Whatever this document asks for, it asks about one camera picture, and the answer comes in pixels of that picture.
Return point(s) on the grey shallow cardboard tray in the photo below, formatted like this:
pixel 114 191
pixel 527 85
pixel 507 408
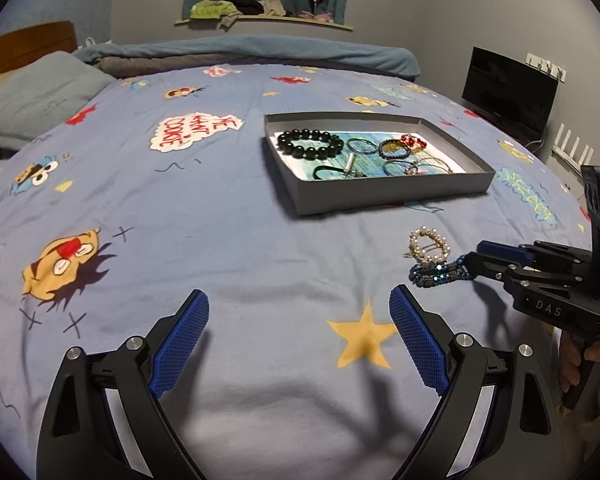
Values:
pixel 321 197

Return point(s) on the wooden window sill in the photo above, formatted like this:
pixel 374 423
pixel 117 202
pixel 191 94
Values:
pixel 262 18

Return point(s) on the thin dark blue bangle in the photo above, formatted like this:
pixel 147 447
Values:
pixel 360 146

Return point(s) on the wooden headboard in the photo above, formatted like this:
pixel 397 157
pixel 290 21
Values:
pixel 26 45

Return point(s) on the silver bangle with charm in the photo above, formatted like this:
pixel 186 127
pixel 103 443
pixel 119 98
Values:
pixel 428 165

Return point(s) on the black television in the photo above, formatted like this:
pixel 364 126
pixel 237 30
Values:
pixel 514 95

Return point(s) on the red bead gold tassel jewelry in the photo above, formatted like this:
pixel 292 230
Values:
pixel 415 144

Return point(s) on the beige cloth on sill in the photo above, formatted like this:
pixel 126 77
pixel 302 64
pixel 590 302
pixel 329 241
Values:
pixel 273 8

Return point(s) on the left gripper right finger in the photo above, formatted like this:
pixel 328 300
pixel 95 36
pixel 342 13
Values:
pixel 521 438

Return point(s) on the blue folded duvet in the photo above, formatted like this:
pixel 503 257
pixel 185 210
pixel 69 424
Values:
pixel 127 60

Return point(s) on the person's right hand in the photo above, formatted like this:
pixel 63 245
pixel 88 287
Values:
pixel 570 360

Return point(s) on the white wifi router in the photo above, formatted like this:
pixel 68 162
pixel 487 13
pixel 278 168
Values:
pixel 570 149

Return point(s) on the pink cloth on sill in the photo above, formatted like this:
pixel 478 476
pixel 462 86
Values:
pixel 321 17

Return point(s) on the printed blue paper sheet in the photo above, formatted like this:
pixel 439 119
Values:
pixel 319 155

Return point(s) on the white wall power strip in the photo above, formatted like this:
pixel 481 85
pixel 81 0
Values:
pixel 546 67

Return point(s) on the grey blue pillow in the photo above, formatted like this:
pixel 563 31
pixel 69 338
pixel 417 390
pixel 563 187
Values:
pixel 44 94

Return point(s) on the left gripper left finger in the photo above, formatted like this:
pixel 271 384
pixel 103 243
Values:
pixel 78 439

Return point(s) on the green cloth on sill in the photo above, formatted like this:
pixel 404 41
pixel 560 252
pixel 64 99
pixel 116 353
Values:
pixel 212 10

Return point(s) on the black cloth on sill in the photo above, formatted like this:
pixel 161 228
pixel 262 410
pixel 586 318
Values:
pixel 248 7

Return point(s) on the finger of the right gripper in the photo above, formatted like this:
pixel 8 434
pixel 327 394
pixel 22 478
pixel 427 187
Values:
pixel 505 252
pixel 487 266

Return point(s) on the blue cartoon bed sheet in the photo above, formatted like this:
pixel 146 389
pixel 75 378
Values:
pixel 165 185

